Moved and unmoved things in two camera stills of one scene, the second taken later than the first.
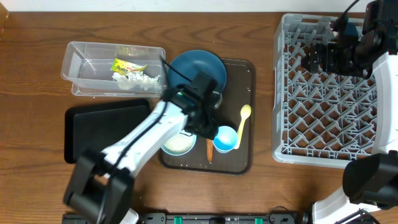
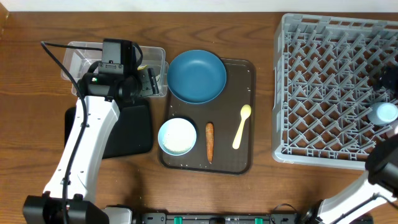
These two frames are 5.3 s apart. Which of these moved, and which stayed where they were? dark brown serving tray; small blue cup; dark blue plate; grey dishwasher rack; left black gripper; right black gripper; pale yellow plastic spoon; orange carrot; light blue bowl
Moved: right black gripper; small blue cup; left black gripper
Stayed: dark blue plate; light blue bowl; grey dishwasher rack; pale yellow plastic spoon; orange carrot; dark brown serving tray
